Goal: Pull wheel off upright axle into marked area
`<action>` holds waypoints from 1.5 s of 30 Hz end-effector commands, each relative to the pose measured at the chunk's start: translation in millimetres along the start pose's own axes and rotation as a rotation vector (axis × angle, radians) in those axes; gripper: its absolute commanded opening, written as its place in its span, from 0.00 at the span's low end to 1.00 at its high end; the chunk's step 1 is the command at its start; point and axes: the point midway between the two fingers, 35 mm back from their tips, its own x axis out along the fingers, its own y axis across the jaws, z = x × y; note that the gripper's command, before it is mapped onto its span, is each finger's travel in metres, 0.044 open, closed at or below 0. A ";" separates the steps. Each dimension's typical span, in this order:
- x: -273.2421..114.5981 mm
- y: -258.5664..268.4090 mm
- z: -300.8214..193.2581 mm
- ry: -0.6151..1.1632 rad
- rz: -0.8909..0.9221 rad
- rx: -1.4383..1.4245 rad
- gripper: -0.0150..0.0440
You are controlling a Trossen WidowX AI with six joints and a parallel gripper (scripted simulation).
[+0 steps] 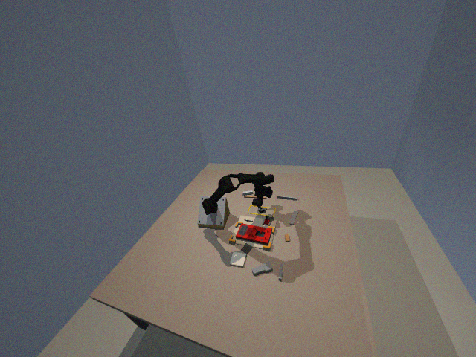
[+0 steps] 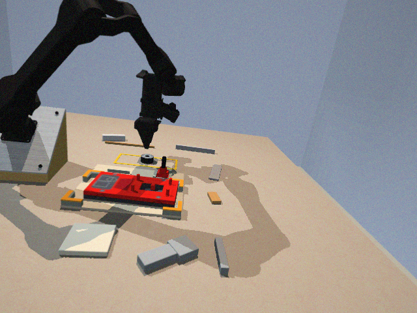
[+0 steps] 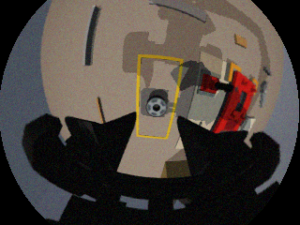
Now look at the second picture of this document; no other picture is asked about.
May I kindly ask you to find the dark grey wheel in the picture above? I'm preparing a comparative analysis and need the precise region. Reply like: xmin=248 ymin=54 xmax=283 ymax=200
xmin=141 ymin=154 xmax=154 ymax=164

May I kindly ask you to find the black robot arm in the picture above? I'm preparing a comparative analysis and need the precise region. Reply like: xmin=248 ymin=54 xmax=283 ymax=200
xmin=0 ymin=0 xmax=186 ymax=143

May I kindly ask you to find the grey rectangular bar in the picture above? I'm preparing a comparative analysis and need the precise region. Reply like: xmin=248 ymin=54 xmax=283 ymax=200
xmin=214 ymin=237 xmax=229 ymax=275

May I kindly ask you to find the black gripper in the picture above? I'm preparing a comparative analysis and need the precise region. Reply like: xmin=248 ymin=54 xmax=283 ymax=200
xmin=134 ymin=94 xmax=162 ymax=149

